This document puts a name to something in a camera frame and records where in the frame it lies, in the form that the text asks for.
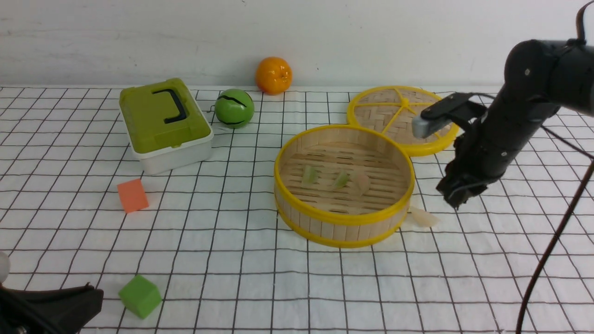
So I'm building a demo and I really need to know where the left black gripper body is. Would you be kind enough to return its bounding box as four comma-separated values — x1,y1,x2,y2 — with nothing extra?
0,284,104,334

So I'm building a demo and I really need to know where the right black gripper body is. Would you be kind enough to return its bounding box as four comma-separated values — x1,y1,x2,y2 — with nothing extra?
436,100,560,198

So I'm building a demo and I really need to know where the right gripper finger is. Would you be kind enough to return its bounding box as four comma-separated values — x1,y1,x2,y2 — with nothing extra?
444,192,471,210

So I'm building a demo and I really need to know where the pink dumpling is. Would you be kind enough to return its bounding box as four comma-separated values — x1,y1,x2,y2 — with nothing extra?
351,172,371,196
408,206,441,228

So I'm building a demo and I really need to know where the green dumpling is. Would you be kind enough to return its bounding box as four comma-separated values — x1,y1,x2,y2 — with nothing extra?
301,165,319,187
332,170,350,190

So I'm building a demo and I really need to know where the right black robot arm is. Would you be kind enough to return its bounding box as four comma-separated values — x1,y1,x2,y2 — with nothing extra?
422,40,594,209

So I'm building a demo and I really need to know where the bamboo steamer lid yellow rim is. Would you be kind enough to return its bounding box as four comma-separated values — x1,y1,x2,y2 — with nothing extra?
347,85,459,157

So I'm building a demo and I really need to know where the bamboo steamer tray yellow rim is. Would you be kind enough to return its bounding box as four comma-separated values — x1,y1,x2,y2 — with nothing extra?
273,124,415,248

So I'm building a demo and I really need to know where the green foam cube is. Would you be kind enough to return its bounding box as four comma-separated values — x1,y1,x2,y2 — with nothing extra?
118,275,162,319

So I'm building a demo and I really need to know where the orange foam cube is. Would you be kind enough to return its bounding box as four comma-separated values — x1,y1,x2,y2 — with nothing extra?
117,179,149,214

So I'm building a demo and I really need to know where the checkered white tablecloth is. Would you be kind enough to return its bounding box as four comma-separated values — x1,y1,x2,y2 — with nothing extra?
0,84,590,334

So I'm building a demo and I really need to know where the green lid white storage box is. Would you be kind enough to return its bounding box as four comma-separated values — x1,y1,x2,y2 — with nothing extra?
119,78,214,175

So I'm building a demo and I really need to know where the orange toy fruit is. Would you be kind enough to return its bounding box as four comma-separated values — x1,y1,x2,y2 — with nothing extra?
255,57,293,95

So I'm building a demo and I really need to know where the green toy ball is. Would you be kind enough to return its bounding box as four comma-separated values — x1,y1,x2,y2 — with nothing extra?
214,89,255,128

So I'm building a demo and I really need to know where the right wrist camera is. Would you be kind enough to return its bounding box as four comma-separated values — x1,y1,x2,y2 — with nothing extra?
412,92,487,139

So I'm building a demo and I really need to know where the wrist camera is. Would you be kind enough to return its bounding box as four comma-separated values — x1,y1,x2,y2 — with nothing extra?
412,92,487,139
0,252,11,283

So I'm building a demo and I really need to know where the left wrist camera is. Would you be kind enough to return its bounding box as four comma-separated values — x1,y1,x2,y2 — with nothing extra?
0,252,11,283

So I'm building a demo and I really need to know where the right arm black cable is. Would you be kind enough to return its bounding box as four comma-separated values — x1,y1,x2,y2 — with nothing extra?
515,0,594,334

